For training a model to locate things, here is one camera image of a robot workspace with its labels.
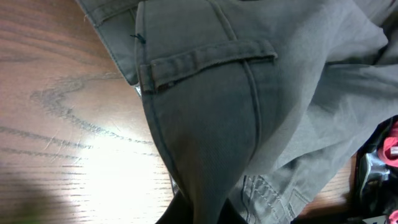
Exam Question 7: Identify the black patterned garment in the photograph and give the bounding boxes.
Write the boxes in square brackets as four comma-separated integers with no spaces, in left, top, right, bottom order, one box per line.
[354,116,397,220]

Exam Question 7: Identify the red t-shirt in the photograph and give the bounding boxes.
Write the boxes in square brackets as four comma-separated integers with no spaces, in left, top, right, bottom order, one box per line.
[377,122,397,224]

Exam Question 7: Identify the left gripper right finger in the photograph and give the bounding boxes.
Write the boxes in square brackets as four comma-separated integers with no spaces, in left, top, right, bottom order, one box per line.
[219,199,247,224]

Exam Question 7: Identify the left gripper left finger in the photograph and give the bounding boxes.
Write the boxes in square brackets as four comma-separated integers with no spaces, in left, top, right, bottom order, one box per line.
[155,191,193,224]

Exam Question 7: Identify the grey shorts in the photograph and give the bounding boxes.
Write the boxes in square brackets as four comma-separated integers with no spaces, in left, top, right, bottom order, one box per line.
[78,0,397,223]

